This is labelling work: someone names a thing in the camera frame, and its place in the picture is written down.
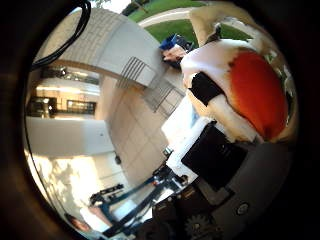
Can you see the blue metal stand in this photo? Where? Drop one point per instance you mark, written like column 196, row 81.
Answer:
column 133, row 206

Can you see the person in blue shirt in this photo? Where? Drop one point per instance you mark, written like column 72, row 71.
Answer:
column 174, row 50

